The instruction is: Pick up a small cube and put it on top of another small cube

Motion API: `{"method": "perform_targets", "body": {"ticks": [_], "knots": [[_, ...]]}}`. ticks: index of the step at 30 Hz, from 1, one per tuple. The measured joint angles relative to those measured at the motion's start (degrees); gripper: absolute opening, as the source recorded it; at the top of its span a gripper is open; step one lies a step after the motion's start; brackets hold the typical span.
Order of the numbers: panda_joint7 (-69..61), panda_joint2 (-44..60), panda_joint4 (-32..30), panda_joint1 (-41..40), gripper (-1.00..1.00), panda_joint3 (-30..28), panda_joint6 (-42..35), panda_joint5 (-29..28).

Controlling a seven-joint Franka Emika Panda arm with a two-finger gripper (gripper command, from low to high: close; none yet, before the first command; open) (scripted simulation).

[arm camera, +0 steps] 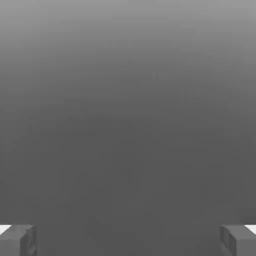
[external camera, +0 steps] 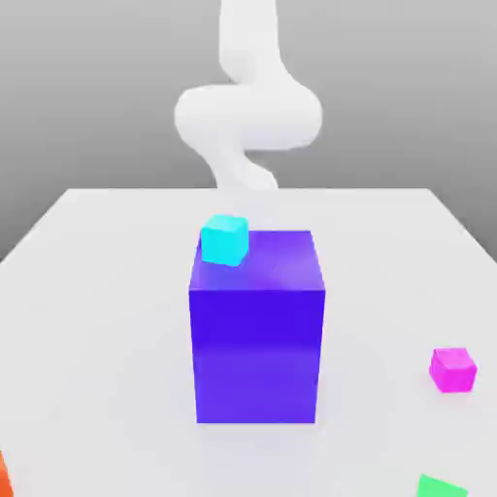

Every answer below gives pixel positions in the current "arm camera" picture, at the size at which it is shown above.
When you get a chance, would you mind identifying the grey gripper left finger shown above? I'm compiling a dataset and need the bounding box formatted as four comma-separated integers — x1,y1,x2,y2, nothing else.
0,224,38,256

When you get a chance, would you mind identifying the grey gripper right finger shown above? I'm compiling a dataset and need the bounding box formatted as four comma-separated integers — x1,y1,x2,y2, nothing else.
219,224,256,256

